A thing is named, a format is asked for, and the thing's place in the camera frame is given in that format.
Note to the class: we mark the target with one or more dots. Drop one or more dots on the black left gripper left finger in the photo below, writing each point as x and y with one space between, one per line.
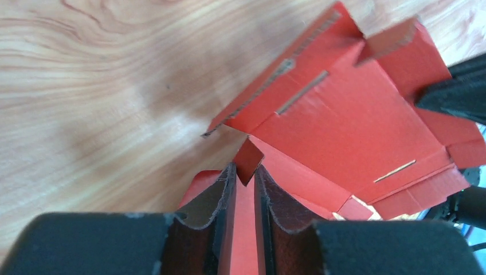
192 240

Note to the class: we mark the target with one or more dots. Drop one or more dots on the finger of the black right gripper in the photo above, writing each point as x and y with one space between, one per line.
461 96

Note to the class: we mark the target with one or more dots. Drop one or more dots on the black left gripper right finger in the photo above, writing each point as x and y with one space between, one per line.
292 239

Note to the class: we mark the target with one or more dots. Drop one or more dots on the red paper box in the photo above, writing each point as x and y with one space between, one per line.
334 123

